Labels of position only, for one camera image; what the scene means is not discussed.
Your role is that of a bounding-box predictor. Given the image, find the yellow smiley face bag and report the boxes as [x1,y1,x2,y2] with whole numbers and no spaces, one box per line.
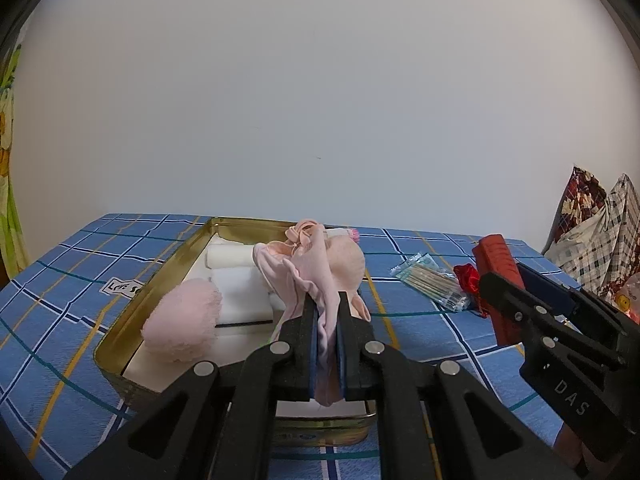
[611,274,640,325]

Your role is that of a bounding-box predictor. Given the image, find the peach pink bra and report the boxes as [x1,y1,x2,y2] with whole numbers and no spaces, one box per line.
[252,219,372,407]

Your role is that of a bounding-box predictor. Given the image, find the blue plaid bedsheet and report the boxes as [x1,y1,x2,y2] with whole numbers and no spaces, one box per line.
[0,213,588,480]

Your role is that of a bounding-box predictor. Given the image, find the dark red floral quilt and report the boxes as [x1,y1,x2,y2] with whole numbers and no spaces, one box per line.
[542,165,609,257]

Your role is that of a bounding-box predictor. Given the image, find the green floral curtain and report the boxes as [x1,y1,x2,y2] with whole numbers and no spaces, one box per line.
[0,40,32,282]

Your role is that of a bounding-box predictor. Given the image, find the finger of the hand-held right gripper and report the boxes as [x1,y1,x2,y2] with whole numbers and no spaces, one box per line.
[477,271,627,377]
[516,261,632,352]

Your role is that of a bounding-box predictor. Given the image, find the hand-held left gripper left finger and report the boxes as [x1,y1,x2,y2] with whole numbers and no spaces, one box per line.
[65,293,322,480]

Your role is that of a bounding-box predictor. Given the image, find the gold tin box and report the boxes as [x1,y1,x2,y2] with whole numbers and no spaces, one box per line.
[93,217,378,448]

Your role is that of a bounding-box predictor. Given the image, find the plaid cloth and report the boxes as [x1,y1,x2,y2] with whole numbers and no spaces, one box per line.
[545,173,640,302]

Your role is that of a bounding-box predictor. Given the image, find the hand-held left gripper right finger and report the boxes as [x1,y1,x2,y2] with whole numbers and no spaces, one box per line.
[336,291,588,480]

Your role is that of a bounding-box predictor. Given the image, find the white rolled towel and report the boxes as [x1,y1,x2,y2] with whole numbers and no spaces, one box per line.
[206,244,257,272]

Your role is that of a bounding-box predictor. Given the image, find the white cloth with pink trim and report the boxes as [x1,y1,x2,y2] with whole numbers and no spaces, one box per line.
[327,227,362,245]

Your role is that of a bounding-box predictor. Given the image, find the clear packet of cotton swabs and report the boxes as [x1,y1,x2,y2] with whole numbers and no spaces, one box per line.
[390,252,472,314]

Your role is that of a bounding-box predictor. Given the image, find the white rolled towels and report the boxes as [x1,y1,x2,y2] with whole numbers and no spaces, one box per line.
[209,266,275,328]

